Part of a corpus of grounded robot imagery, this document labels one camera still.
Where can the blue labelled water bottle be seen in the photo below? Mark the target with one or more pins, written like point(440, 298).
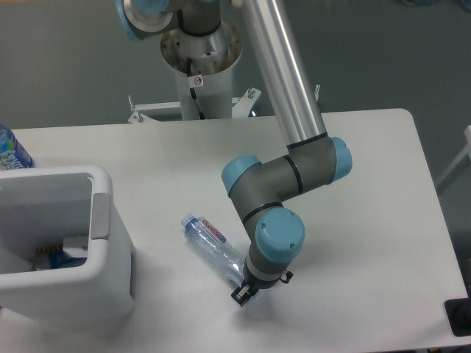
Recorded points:
point(13, 154)

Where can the white frame at right edge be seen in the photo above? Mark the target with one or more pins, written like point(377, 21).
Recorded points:
point(456, 167)

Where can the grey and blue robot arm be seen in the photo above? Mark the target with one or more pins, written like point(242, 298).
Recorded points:
point(257, 190)

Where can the clear plastic water bottle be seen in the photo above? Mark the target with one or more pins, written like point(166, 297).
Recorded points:
point(215, 249)

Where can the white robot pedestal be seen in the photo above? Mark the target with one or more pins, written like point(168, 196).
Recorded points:
point(202, 60)

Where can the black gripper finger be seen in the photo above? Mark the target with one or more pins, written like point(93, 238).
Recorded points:
point(243, 294)

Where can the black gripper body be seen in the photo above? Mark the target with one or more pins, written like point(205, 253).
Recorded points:
point(254, 283)

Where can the white plastic trash can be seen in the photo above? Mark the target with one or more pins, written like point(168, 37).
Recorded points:
point(43, 206)

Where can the blue snack wrapper in bin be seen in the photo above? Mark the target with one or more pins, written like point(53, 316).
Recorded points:
point(57, 257)

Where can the black device at table edge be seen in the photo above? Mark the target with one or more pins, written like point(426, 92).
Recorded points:
point(458, 313)

